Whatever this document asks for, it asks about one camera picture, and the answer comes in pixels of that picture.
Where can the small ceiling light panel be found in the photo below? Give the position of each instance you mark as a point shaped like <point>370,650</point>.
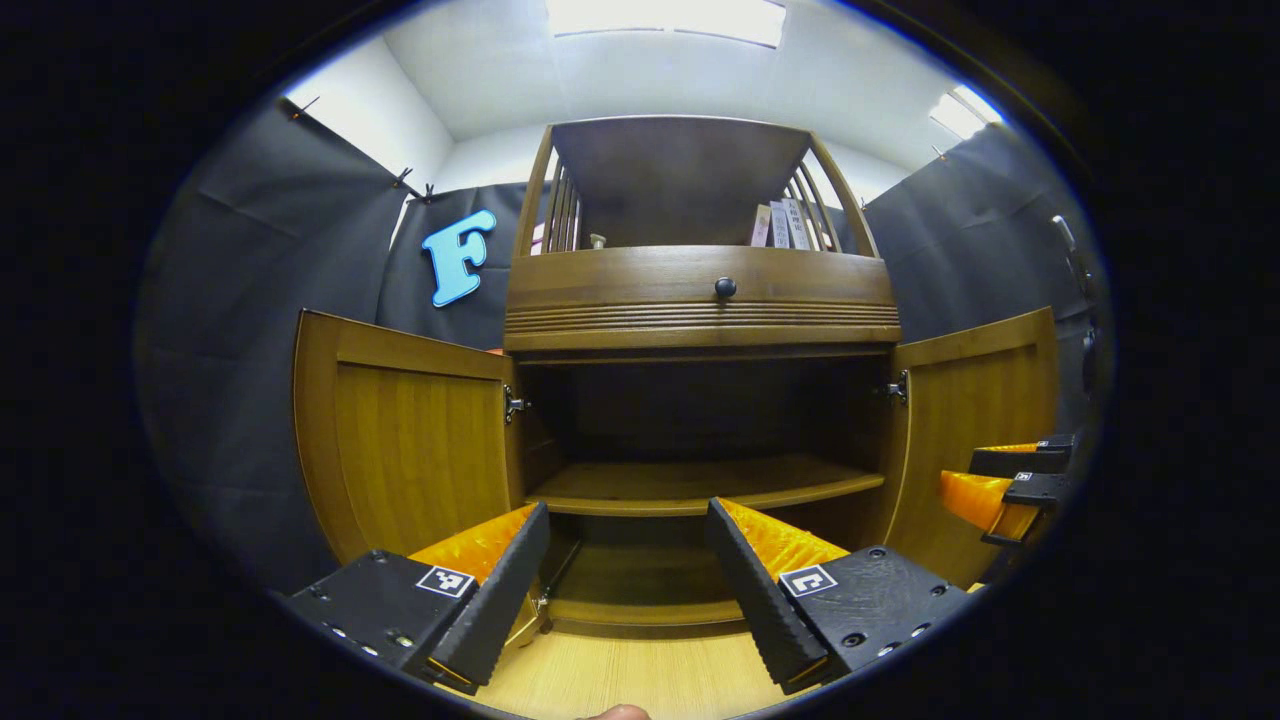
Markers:
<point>965,112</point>

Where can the black round drawer knob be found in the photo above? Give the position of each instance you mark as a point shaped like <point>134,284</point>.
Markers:
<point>725,288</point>

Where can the wooden shoe cabinet door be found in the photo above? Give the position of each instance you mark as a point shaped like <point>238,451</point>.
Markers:
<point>410,450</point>
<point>950,420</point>

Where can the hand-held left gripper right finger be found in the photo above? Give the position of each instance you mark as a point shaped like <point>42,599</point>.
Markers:
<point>760,600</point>

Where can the metal door hinge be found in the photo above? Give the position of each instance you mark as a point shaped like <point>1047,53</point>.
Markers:
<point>896,388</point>
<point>515,404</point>

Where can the wooden inner cabinet shelf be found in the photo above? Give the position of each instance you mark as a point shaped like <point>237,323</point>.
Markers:
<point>700,485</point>

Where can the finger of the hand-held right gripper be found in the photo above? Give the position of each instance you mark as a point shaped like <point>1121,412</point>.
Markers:
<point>985,500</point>
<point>1020,462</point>

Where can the wooden cabinet drawer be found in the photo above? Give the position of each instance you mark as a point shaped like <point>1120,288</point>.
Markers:
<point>600,285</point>

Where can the pale upright book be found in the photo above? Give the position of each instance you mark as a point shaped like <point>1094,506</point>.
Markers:
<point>760,227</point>
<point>798,225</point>
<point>780,226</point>

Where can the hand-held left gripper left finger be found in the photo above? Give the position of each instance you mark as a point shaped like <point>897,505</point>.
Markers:
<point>505,600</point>

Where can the black backdrop cloth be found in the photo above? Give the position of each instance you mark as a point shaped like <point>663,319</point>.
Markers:
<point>230,350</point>

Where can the large ceiling light panel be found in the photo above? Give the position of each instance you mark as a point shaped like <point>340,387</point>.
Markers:
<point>665,20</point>

